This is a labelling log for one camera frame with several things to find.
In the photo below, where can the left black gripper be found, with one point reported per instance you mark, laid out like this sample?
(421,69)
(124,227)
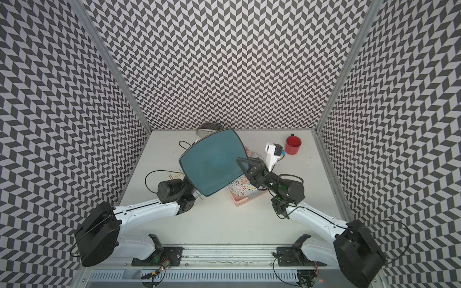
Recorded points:
(191,191)

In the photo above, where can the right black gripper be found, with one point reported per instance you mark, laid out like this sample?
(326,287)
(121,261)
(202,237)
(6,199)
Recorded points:
(255,171)

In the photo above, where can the colourful speckled round plate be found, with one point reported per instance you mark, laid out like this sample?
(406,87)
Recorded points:
(248,185)

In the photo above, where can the dark teal square plate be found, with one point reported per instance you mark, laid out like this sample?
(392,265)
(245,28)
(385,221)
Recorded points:
(211,163)

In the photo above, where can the white plaid round plate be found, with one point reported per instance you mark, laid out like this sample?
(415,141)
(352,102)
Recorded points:
(176,176)

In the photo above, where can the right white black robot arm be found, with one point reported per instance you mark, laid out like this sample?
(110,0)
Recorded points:
(348,246)

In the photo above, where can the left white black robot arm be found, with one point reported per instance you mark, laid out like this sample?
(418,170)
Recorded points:
(104,233)

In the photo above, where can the pink plastic basket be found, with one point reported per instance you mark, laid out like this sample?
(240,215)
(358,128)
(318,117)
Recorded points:
(239,199)

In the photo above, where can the red mug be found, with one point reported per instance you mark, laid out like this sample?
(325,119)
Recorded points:
(293,144)

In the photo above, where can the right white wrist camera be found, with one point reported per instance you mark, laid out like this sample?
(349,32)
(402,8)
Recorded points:
(274,153)

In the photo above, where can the round mirror on wire stand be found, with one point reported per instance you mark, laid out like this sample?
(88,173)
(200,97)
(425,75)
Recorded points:
(208,128)

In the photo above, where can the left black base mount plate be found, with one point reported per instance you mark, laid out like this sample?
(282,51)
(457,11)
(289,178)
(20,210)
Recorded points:
(168,257)

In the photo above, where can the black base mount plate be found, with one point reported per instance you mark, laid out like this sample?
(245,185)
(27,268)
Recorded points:
(168,257)
(289,256)

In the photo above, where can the aluminium front rail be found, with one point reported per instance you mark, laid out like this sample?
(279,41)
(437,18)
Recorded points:
(227,255)

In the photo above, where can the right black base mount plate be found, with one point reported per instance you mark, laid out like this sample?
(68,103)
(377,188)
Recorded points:
(289,256)

